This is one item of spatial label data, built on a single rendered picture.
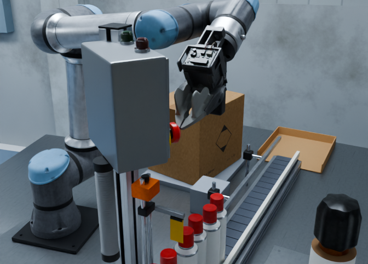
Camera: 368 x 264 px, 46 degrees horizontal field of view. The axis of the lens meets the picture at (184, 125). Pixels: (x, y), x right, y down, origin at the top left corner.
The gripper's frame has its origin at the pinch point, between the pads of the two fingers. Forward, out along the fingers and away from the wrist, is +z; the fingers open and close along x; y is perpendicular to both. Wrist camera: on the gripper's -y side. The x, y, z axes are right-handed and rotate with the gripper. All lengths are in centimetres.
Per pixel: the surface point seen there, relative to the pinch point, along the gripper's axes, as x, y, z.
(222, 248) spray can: 1.7, -41.8, 4.7
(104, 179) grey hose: -9.8, -0.7, 14.1
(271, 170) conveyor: -3, -76, -42
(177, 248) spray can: -2.1, -25.1, 13.6
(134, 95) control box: -2.8, 13.1, 5.3
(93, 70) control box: -12.4, 14.0, 2.1
